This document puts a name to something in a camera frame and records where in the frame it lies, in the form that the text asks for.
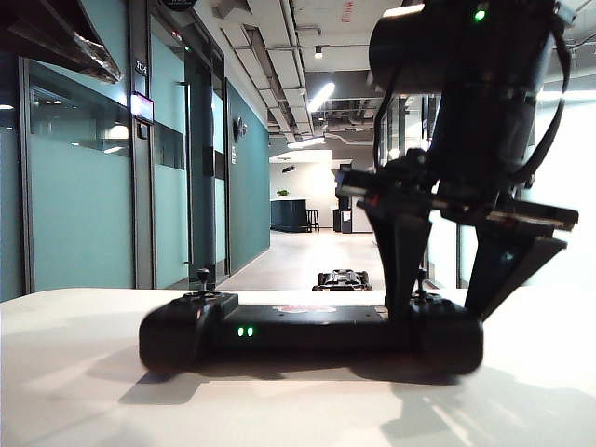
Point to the round black ceiling dome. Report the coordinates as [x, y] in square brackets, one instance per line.
[177, 4]

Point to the room number sign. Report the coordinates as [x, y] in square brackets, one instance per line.
[141, 67]

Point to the black remote control with joysticks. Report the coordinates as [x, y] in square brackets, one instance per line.
[316, 335]

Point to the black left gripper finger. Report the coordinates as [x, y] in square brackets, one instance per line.
[56, 18]
[28, 44]

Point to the black quadruped robot dog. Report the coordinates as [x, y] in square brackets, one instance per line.
[342, 278]

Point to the glowing room display screen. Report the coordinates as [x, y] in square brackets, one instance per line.
[142, 108]

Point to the green potted plant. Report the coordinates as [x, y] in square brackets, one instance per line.
[283, 193]

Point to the tall black cabinet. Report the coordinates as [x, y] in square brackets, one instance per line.
[345, 219]

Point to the long linear ceiling light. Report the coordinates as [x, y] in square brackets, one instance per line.
[306, 143]

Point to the black door card reader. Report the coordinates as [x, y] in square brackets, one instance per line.
[143, 131]

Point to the dark wooden bar stool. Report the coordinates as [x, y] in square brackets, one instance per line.
[312, 220]

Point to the black ceiling spotlight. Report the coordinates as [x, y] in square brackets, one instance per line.
[318, 53]

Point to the large linear ceiling light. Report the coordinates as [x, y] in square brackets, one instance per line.
[321, 97]

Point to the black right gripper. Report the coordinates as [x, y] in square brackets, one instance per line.
[410, 186]

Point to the dark counter with white top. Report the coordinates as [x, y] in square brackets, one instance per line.
[286, 215]

